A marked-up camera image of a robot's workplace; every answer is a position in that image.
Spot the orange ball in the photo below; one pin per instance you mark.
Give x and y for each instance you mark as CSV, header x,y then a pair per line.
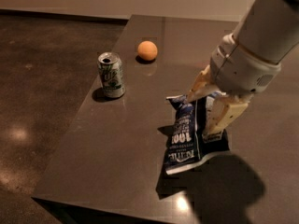
x,y
147,50

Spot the silver green soda can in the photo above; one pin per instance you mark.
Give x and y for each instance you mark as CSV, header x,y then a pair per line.
x,y
111,75

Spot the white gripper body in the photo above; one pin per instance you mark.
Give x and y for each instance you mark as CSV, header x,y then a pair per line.
x,y
239,69

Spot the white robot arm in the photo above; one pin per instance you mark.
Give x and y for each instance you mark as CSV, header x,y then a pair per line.
x,y
269,31

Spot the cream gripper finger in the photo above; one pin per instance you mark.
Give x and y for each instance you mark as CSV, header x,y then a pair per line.
x,y
225,109
202,86

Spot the blue chip bag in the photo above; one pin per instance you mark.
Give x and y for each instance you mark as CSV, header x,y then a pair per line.
x,y
189,147

